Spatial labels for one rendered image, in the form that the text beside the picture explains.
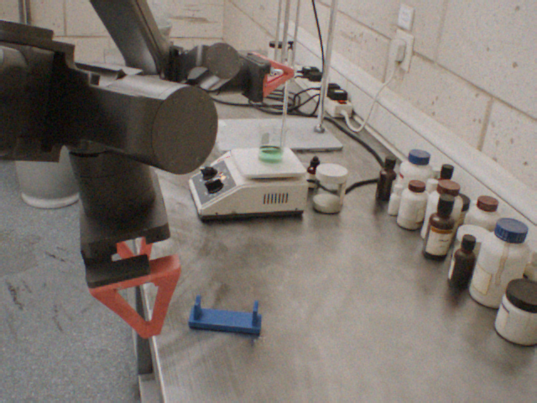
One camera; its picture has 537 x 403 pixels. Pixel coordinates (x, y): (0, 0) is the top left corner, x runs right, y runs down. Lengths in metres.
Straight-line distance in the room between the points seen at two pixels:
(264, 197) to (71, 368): 1.01
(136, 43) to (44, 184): 1.93
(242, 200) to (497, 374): 0.52
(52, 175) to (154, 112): 2.34
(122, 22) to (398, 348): 0.56
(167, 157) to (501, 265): 0.68
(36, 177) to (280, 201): 1.73
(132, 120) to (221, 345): 0.52
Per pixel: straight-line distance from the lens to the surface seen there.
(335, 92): 1.72
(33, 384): 1.93
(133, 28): 0.81
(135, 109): 0.38
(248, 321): 0.87
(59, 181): 2.74
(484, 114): 1.29
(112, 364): 1.95
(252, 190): 1.11
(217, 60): 0.94
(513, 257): 0.98
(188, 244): 1.05
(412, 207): 1.16
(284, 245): 1.07
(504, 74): 1.25
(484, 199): 1.13
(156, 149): 0.38
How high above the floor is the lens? 1.30
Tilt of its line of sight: 26 degrees down
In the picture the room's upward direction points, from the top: 5 degrees clockwise
